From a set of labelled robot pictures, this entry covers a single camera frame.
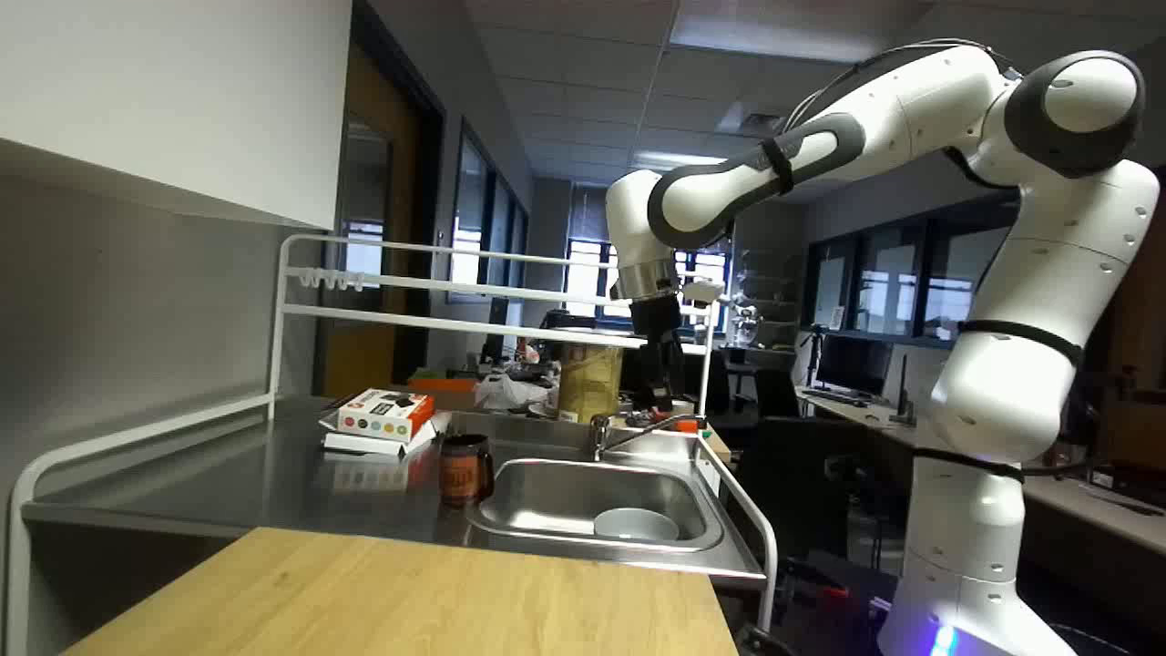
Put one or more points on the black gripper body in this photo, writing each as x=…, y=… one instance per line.
x=659, y=322

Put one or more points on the brown glazed mug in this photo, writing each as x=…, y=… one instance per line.
x=464, y=471

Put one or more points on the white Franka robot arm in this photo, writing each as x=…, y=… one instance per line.
x=1069, y=268

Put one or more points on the stainless steel sink counter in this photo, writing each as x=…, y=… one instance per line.
x=304, y=479

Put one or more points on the yellow cylindrical container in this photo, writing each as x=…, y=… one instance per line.
x=589, y=386

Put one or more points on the white plastic bag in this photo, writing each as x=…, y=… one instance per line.
x=511, y=393

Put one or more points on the light blue bowl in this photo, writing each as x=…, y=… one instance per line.
x=634, y=524

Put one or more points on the orange box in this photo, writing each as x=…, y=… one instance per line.
x=445, y=388

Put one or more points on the dark framed office windows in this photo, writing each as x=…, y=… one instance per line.
x=904, y=277

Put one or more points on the white metal shelf rack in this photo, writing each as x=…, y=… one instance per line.
x=404, y=287

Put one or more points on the colourful printed box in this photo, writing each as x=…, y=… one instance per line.
x=384, y=414

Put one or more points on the flat white box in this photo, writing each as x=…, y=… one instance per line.
x=376, y=443

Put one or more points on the brown wooden door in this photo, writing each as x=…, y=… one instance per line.
x=376, y=219

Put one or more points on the rectangular ceiling light panel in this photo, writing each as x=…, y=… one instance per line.
x=779, y=26

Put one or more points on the white background desk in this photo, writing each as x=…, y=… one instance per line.
x=1094, y=501

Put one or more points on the white wall cabinet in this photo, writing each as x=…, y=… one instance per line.
x=168, y=98

